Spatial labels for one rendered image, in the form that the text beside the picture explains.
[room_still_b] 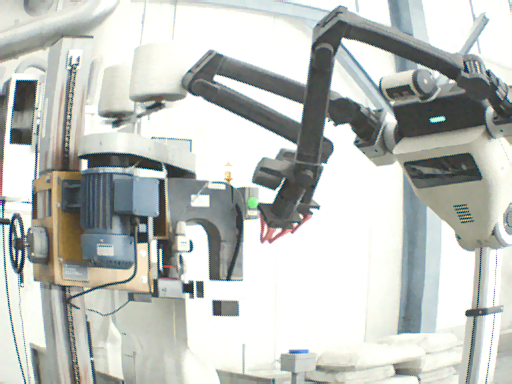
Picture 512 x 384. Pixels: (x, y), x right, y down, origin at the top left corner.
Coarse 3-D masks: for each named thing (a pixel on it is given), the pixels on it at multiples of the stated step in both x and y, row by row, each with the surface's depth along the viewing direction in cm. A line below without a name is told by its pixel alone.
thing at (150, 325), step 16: (128, 304) 289; (144, 304) 278; (160, 304) 268; (176, 304) 260; (128, 320) 289; (144, 320) 277; (160, 320) 268; (176, 320) 260; (144, 336) 277; (160, 336) 268; (176, 336) 260; (144, 352) 267; (160, 352) 261; (176, 352) 254; (192, 352) 253; (144, 368) 265; (160, 368) 256; (176, 368) 249; (192, 368) 248; (208, 368) 250
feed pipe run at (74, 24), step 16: (32, 0) 623; (48, 0) 612; (96, 0) 481; (112, 0) 485; (48, 16) 479; (64, 16) 478; (80, 16) 479; (96, 16) 482; (48, 32) 477; (64, 32) 480; (80, 32) 484
